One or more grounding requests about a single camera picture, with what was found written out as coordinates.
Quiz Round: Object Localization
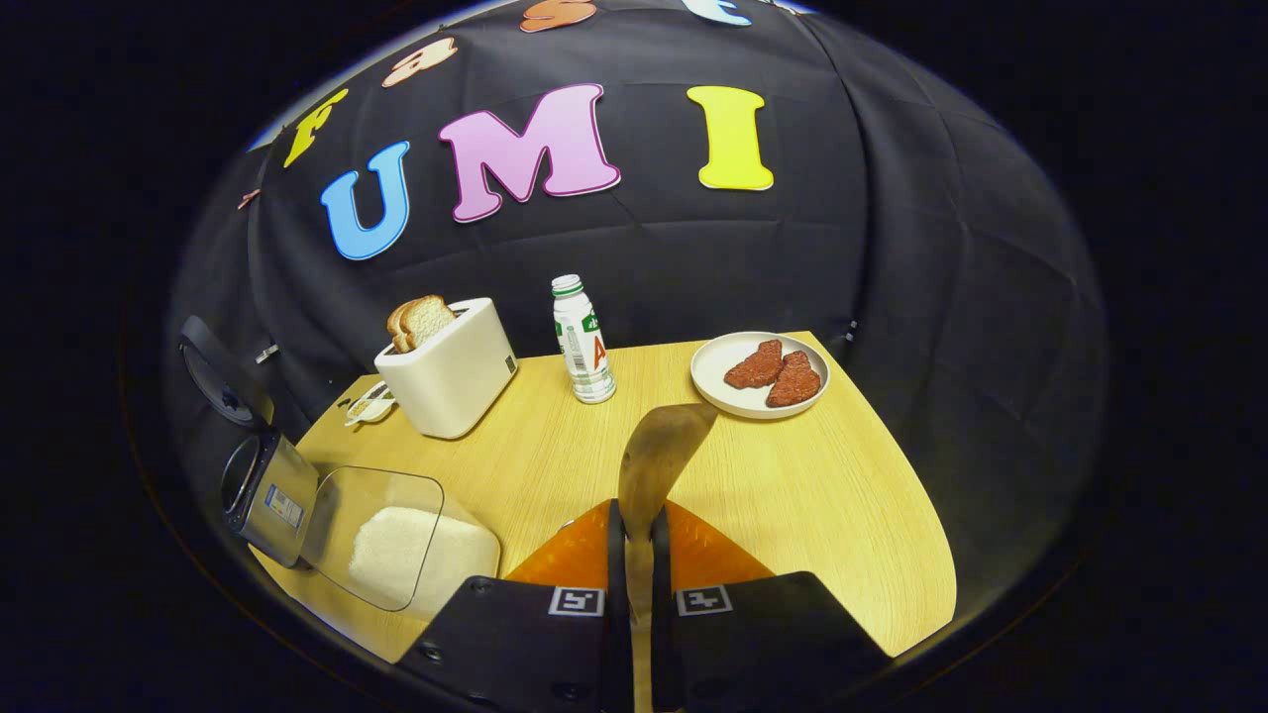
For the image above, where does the clear plastic container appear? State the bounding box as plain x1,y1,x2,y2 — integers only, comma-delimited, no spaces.
297,465,502,623

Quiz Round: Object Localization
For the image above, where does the wooden spoon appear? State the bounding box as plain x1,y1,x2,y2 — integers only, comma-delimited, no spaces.
618,401,720,713

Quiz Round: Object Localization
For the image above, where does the white toaster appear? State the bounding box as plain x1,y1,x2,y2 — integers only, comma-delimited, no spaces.
374,297,519,440

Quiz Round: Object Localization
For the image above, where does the white sectioned grain dish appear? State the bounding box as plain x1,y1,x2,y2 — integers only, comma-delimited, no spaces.
344,381,397,427

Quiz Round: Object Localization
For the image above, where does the bread slice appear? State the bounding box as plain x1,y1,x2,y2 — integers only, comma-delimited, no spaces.
386,300,422,354
399,295,457,350

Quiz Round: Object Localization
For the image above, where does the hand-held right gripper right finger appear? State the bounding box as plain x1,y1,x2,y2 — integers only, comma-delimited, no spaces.
649,498,893,713

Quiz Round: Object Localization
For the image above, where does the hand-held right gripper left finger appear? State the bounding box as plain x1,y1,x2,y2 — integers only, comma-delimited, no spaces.
396,498,633,713

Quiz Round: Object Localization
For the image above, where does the white round plate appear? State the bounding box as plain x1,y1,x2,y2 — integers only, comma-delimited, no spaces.
690,331,831,421

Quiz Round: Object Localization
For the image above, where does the dark grey rice cooker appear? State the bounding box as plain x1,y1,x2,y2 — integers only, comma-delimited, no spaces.
178,315,321,569

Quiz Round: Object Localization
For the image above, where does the red meat piece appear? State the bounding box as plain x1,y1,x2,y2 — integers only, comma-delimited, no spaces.
765,350,823,408
723,339,786,389

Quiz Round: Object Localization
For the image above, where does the white green-label bottle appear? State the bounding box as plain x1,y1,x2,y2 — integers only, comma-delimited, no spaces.
551,274,617,405

